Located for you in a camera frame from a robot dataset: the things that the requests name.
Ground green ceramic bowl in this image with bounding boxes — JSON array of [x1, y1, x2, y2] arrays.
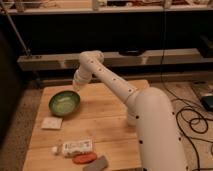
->
[[48, 90, 80, 117]]

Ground grey stone block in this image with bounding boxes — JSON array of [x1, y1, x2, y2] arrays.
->
[[83, 156, 108, 171]]

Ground metal stand pole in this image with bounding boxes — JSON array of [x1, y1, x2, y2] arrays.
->
[[0, 4, 43, 88]]

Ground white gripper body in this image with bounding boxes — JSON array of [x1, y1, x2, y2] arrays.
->
[[73, 67, 92, 91]]

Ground white plastic bottle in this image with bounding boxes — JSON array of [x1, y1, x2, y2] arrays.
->
[[51, 139, 93, 157]]

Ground white square sponge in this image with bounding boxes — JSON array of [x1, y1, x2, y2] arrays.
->
[[41, 117, 62, 130]]

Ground dark device on floor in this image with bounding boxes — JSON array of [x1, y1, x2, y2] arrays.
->
[[190, 81, 213, 113]]

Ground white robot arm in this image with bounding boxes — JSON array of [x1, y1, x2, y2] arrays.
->
[[73, 50, 188, 171]]

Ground orange carrot toy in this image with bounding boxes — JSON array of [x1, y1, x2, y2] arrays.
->
[[72, 152, 97, 164]]

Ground long grey shelf beam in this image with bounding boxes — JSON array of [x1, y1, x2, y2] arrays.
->
[[17, 48, 213, 71]]

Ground black floor cables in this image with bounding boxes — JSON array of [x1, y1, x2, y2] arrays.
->
[[159, 6, 213, 171]]

